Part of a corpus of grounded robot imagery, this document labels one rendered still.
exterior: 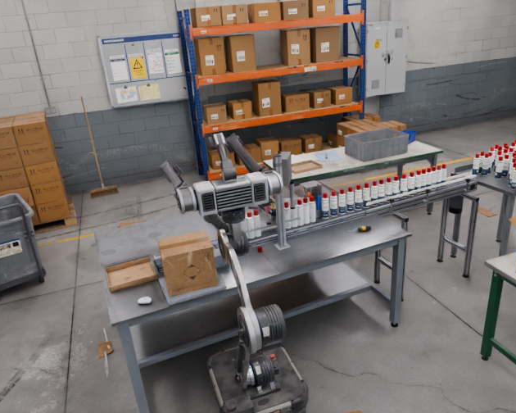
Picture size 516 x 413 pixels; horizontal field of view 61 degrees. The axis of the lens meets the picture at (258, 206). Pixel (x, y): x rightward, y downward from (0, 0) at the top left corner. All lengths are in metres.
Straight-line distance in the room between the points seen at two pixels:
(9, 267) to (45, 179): 1.57
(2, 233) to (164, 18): 4.08
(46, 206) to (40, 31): 2.53
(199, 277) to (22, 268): 2.56
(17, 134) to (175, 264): 3.70
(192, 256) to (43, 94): 5.11
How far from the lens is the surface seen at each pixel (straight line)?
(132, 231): 3.70
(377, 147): 5.00
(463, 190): 4.21
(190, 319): 3.58
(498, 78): 10.56
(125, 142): 7.43
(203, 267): 2.67
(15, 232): 4.74
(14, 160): 6.02
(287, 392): 2.90
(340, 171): 4.72
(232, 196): 2.40
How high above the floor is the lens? 2.34
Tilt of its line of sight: 23 degrees down
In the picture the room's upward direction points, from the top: 5 degrees counter-clockwise
